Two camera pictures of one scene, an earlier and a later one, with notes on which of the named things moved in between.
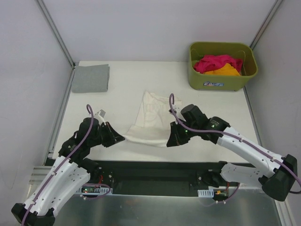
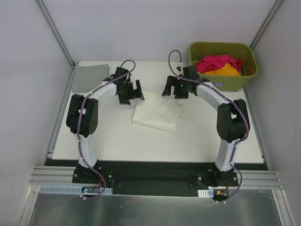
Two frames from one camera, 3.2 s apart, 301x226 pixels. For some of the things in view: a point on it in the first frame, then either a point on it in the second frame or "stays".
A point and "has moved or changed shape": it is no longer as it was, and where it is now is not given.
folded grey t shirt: [91, 78] stays
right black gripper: [178, 133] to [174, 87]
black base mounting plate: [156, 178] stays
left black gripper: [106, 134] to [133, 92]
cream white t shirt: [153, 124] has moved or changed shape
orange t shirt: [226, 70] stays
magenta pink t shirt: [210, 63] stays
